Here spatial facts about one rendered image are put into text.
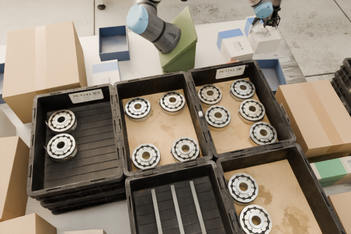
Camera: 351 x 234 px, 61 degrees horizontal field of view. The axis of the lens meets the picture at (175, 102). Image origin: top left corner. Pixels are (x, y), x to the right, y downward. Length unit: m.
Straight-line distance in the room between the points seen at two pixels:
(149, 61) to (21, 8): 2.08
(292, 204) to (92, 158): 0.72
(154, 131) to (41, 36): 0.71
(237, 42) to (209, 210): 0.87
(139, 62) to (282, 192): 0.92
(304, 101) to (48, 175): 1.02
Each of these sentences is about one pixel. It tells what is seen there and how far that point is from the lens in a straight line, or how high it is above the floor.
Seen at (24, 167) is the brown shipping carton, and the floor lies 0.77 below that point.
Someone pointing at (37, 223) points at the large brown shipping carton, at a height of 0.88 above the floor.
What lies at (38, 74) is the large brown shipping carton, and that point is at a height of 0.90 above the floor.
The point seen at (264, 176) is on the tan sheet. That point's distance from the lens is 1.12.
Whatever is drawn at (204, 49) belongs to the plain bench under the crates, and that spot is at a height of 0.70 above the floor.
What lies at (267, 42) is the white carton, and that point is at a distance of 1.62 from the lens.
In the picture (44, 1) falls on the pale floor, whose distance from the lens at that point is 3.41.
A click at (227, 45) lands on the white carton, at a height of 0.79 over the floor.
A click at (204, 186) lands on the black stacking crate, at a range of 1.07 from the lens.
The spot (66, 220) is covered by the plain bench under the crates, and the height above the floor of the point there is 0.70.
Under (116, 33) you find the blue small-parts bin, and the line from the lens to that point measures 1.71.
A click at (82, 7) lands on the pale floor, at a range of 3.20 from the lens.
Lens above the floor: 1.83
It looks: 55 degrees down
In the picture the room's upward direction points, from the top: straight up
